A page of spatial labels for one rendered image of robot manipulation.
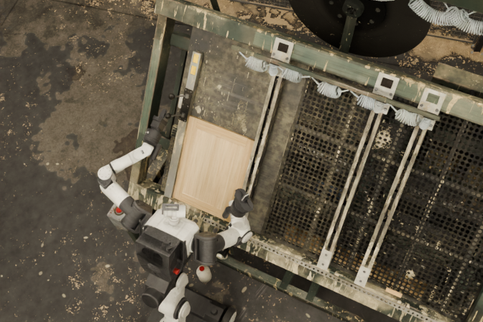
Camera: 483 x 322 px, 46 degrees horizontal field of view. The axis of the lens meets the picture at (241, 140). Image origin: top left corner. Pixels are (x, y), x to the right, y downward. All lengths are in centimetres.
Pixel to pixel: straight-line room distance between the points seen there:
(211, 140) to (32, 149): 222
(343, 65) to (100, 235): 253
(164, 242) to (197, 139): 72
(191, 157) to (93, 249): 147
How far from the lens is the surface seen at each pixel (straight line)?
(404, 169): 305
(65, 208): 483
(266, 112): 311
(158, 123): 326
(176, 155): 347
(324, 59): 291
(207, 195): 350
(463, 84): 298
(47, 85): 552
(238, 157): 332
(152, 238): 300
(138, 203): 313
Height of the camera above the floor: 415
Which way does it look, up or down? 60 degrees down
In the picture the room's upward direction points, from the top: 8 degrees counter-clockwise
